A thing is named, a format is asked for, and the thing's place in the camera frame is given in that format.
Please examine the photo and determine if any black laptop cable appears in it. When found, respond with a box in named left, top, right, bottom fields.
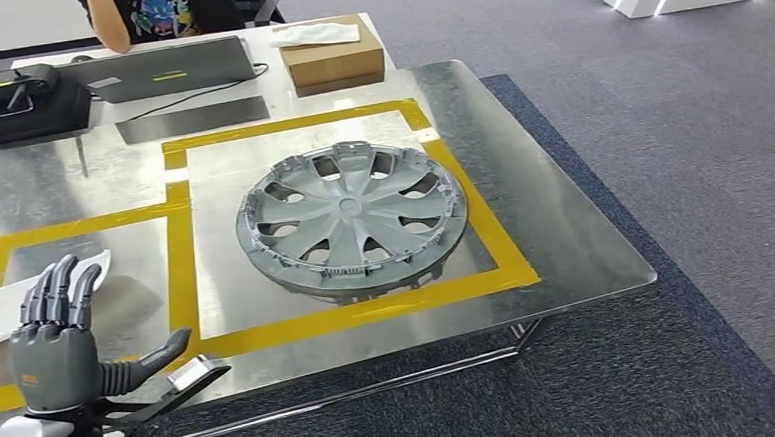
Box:
left=120, top=62, right=273, bottom=123

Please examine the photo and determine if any stainless steel workbench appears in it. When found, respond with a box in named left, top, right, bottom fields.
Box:
left=0, top=49, right=666, bottom=437

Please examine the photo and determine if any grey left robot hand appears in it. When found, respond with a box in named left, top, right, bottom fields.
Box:
left=3, top=247, right=197, bottom=417

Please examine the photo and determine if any grey wheel hubcap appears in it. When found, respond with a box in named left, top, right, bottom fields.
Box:
left=231, top=134, right=474, bottom=311

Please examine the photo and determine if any white cloth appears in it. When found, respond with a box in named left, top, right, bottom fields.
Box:
left=269, top=20, right=361, bottom=50

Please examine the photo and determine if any black remote controller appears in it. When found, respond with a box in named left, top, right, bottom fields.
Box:
left=0, top=61, right=64, bottom=121

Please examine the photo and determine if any black carry bag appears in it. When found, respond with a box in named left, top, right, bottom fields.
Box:
left=0, top=76, right=95, bottom=148

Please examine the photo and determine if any person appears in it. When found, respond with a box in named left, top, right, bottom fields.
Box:
left=76, top=0, right=287, bottom=56

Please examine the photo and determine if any grey laptop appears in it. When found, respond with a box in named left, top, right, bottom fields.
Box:
left=53, top=34, right=260, bottom=109

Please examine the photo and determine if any white table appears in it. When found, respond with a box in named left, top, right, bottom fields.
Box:
left=9, top=11, right=401, bottom=133

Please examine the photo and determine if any brown cardboard box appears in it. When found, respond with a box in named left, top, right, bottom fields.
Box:
left=277, top=12, right=388, bottom=100

